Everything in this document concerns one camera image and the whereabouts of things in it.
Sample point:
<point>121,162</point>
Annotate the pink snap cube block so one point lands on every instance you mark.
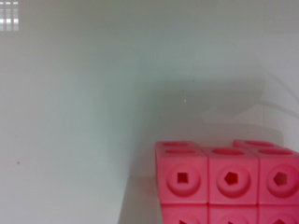
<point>251,182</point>

